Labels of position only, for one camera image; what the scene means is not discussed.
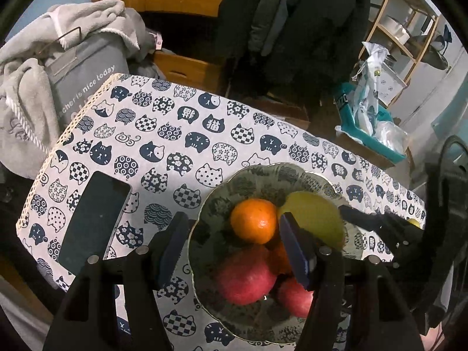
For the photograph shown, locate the small red apple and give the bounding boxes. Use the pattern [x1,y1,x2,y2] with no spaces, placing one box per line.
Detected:
[276,277,316,319]

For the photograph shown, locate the black smartphone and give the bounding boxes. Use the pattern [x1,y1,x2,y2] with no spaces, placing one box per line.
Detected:
[56,171,131,275]

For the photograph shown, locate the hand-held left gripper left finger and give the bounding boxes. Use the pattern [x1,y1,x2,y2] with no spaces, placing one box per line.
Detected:
[42,211,191,351]

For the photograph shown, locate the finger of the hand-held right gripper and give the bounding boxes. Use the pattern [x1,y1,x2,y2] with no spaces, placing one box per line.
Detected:
[342,250,403,286]
[338,205,403,244]

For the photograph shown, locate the white metal pot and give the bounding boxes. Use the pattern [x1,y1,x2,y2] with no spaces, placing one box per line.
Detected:
[382,16,412,44]

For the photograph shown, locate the printed plastic bag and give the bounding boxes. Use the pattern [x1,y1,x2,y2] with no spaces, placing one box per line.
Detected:
[351,41,392,136]

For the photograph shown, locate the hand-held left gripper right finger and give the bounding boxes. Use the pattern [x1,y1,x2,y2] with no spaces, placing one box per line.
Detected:
[280,212,426,351]

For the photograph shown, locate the white printed box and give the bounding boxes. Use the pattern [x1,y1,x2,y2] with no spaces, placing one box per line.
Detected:
[376,68,408,106]

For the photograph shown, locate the scalloped glass bowl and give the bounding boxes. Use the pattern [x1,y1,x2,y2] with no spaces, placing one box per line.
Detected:
[187,163,368,344]

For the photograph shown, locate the large red apple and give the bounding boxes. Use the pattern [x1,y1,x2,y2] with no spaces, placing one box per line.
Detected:
[214,245,278,306]

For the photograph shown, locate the large orange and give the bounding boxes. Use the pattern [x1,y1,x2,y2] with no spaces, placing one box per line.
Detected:
[265,239,295,276]

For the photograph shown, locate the wooden shelf rack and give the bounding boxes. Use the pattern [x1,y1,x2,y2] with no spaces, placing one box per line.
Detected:
[364,0,441,85]

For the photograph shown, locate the grey fabric bag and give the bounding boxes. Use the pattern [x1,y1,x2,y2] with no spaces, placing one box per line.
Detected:
[46,37,130,136]

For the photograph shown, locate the clear plastic bag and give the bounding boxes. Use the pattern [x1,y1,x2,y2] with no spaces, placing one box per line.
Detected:
[373,121,409,156]

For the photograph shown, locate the tangerine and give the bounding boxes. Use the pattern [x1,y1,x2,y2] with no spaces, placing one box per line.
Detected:
[230,198,278,245]

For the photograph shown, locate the wooden drawer cabinet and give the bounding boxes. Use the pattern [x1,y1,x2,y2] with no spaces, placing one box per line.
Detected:
[154,49,220,92]

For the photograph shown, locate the dark hanging coats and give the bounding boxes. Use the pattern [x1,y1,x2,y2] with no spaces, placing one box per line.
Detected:
[216,0,371,96]

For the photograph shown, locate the white fleece towel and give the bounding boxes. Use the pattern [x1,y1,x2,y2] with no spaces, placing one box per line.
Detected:
[0,0,147,180]

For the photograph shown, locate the teal box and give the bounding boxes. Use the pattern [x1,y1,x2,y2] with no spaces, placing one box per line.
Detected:
[334,82,408,165]

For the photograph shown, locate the cat print tablecloth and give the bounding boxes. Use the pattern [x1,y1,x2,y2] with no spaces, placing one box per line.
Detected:
[16,73,426,351]

